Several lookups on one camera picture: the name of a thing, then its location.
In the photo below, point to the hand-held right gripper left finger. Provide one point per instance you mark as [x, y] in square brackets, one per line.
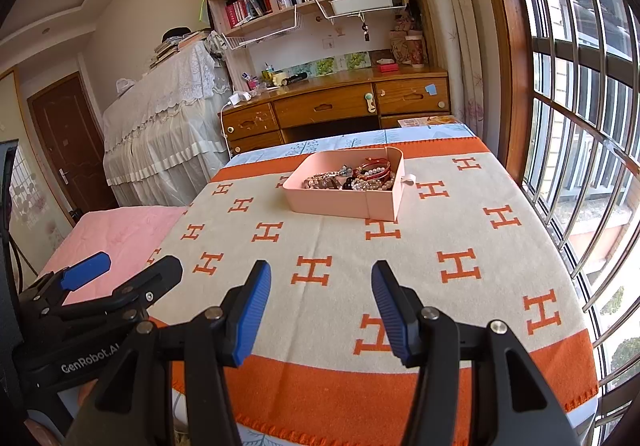
[252, 311]

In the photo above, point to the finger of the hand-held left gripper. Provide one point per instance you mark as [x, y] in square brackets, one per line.
[82, 272]
[150, 278]

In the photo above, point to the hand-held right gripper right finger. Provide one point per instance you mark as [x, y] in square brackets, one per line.
[390, 311]

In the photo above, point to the pink jewelry box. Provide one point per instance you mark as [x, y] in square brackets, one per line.
[345, 203]

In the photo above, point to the silver pearl hair comb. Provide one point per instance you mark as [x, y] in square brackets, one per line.
[322, 180]

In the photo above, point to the person's left hand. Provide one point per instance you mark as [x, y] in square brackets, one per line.
[90, 391]

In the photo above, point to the pink blanket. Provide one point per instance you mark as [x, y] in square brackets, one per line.
[115, 236]

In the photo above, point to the orange printed blanket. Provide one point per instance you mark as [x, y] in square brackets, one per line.
[400, 246]

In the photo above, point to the brown wooden door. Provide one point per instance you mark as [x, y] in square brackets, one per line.
[70, 146]

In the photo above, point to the piano under lace cover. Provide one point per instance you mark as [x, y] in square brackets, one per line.
[150, 126]

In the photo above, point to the blue tree print sheet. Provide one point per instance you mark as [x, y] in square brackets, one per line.
[320, 144]

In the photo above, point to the white hat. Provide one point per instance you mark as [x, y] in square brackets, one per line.
[125, 85]

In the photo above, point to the orange magazine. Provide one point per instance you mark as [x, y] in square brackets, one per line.
[427, 120]

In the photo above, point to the white charger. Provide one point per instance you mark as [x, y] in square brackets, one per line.
[237, 97]

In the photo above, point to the green drawer hook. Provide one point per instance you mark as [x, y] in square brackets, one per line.
[370, 101]

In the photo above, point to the wooden desk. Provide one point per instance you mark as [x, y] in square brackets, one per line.
[325, 106]

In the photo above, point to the blue sticky note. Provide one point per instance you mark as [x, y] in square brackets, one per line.
[430, 89]

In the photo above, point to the stack of books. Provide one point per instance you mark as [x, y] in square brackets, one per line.
[170, 51]

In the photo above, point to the pen holder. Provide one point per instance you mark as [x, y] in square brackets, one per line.
[270, 76]

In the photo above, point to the black flashlight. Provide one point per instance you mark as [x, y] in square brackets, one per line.
[295, 78]

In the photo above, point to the red box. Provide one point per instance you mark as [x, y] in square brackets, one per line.
[387, 67]

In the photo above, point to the black hat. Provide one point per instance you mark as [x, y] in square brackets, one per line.
[175, 32]

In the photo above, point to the patterned tumbler cup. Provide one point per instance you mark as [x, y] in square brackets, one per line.
[415, 51]

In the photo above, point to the metal window grille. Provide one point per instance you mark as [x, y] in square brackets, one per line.
[575, 126]

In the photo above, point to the floral box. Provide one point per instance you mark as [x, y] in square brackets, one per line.
[397, 49]

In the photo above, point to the hanging keys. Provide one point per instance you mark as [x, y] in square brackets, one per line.
[365, 32]

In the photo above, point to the row of red-spined books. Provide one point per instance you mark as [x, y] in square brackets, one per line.
[247, 6]

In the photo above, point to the floral curtain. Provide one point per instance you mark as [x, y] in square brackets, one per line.
[450, 26]

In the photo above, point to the white tray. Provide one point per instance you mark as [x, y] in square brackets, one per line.
[360, 2]

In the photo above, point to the green picture wall strip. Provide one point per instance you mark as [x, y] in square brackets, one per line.
[330, 64]

